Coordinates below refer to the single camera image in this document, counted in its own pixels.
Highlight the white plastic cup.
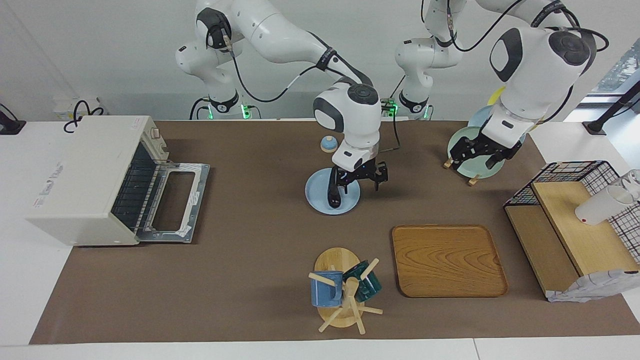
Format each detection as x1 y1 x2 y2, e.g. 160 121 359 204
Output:
574 184 635 226

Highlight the window with greenery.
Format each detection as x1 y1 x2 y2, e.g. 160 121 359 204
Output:
580 37 640 108

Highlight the black stand with foot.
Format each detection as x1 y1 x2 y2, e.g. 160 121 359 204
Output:
582 80 640 136

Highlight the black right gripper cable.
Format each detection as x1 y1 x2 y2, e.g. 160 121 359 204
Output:
220 25 401 153

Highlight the metal oven rack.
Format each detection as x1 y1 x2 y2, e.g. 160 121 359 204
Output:
112 145 166 236

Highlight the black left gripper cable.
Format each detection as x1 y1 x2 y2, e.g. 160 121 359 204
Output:
422 0 611 123

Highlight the pale green plate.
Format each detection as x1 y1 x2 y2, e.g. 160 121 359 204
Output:
447 126 507 179

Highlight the dark purple eggplant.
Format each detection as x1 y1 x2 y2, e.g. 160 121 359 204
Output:
327 172 343 209

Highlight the black wire basket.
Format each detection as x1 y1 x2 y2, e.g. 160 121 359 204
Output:
504 160 640 266

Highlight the coiled black cable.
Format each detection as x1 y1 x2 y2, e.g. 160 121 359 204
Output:
63 99 106 134

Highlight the brown table mat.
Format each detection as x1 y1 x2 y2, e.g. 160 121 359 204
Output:
29 120 640 345

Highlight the wooden plate rack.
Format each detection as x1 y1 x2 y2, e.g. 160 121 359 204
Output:
443 156 481 187

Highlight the wooden two-tier shelf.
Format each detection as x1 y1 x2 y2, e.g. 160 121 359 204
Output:
504 181 640 300

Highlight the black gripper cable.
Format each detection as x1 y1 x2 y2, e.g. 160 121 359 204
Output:
220 25 401 153
422 0 611 123

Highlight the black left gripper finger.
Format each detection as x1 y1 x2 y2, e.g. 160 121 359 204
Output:
450 137 475 171
485 149 507 170

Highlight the wooden serving tray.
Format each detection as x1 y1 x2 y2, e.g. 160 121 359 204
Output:
391 224 509 299

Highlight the blue mug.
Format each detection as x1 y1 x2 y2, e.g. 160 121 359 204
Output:
310 270 345 308

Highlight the white checked cloth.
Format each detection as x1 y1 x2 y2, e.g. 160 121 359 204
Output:
546 269 640 304

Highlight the clear drinking glass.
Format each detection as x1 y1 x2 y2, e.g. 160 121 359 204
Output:
620 169 640 201

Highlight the dark green mug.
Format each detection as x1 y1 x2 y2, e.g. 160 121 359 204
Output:
342 260 383 303

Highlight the wooden mug tree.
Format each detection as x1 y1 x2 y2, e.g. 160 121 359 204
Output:
308 247 384 335

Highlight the black power cable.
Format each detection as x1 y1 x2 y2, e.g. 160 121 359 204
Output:
381 75 406 118
189 97 211 121

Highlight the glass oven door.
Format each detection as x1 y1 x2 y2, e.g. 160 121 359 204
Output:
136 161 211 244

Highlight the yellow plate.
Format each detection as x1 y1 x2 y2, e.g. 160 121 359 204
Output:
487 86 543 132

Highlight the light blue ceramic plate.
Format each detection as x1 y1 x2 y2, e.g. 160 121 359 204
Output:
467 105 527 146
304 167 361 216

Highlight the white toaster oven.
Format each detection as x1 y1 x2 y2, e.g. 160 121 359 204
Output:
26 116 170 247

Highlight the black clamp base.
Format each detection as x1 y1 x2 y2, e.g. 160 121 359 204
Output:
0 102 27 136

